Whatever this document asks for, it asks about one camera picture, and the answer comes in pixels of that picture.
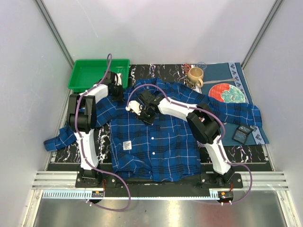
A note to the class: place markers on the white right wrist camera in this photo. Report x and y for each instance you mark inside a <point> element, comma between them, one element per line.
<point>134,107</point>

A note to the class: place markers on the green plastic tray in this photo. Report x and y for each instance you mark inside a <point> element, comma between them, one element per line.
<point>87,72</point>

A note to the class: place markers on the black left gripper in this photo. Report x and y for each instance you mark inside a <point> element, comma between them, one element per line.
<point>120,97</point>

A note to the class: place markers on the blue plaid shirt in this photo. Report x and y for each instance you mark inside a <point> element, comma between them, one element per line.
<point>165,150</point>

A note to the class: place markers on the blue patterned placemat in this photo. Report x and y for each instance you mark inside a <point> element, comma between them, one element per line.
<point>230,73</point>

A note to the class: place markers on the black brooch box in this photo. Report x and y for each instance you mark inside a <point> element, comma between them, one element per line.
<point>241,134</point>

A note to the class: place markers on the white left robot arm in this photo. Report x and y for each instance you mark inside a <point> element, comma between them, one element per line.
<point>82,119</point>

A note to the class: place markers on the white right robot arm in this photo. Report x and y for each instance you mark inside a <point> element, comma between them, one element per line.
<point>204,125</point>

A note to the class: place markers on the beige ceramic mug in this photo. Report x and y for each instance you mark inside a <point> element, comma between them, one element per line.
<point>195,76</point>

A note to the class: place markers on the red and teal plate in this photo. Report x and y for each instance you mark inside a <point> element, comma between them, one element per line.
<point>227,93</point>

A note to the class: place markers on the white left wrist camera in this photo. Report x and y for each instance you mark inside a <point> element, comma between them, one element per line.
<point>118,79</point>

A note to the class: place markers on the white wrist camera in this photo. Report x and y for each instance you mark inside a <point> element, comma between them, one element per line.
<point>118,79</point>
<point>134,107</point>

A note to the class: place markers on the aluminium frame rail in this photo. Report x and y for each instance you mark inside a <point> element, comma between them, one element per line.
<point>45,179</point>

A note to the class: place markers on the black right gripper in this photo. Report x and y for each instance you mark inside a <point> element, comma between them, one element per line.
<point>150,121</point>

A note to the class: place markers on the clear glass cup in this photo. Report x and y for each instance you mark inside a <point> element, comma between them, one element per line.
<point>201,65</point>

